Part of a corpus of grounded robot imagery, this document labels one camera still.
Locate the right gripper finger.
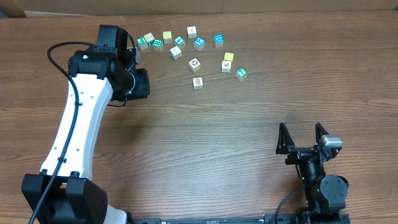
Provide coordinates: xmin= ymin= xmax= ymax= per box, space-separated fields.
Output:
xmin=275 ymin=123 xmax=295 ymax=154
xmin=315 ymin=123 xmax=329 ymax=143

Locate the white block owl picture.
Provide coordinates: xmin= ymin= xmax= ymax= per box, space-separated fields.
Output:
xmin=193 ymin=77 xmax=203 ymax=90

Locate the white block dark round picture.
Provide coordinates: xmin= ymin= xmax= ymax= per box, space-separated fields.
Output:
xmin=188 ymin=58 xmax=201 ymax=72

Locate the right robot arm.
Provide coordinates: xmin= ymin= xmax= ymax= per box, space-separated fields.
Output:
xmin=274 ymin=123 xmax=350 ymax=223

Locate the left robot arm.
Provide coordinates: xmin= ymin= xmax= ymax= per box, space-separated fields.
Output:
xmin=21 ymin=25 xmax=150 ymax=224

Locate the green letter block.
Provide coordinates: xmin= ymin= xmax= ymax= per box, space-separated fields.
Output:
xmin=152 ymin=39 xmax=164 ymax=52

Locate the green wheelchair symbol block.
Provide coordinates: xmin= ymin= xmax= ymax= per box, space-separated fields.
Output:
xmin=137 ymin=37 xmax=149 ymax=50

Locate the white block blue side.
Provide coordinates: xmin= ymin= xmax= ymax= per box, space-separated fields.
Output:
xmin=170 ymin=46 xmax=182 ymax=60

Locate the plain white lettered block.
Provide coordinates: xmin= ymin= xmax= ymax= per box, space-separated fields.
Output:
xmin=144 ymin=32 xmax=155 ymax=45

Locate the yellow top block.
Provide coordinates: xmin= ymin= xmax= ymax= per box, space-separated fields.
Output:
xmin=162 ymin=30 xmax=173 ymax=44

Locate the yellow block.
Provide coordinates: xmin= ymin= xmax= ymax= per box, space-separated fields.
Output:
xmin=162 ymin=30 xmax=173 ymax=44
xmin=224 ymin=52 xmax=234 ymax=62

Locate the green number four block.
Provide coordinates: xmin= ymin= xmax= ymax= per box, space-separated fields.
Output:
xmin=174 ymin=36 xmax=185 ymax=49

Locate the blue letter P block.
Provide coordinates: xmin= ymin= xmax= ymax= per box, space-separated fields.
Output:
xmin=193 ymin=37 xmax=205 ymax=51

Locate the white block top row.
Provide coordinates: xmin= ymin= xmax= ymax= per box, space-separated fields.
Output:
xmin=187 ymin=26 xmax=197 ymax=39

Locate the green number seven block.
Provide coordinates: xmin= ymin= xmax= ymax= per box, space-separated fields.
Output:
xmin=236 ymin=67 xmax=248 ymax=82

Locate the white block red picture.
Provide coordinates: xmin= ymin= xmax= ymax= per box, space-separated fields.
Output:
xmin=221 ymin=60 xmax=232 ymax=73

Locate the blue picture block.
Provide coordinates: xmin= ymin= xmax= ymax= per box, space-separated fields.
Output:
xmin=213 ymin=34 xmax=224 ymax=47

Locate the yellow block right side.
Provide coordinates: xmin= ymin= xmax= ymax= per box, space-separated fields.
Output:
xmin=224 ymin=52 xmax=234 ymax=62

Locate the cardboard backboard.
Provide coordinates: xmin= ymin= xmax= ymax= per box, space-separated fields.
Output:
xmin=1 ymin=0 xmax=397 ymax=17

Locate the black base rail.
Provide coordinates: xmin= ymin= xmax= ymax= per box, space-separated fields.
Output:
xmin=130 ymin=212 xmax=351 ymax=224

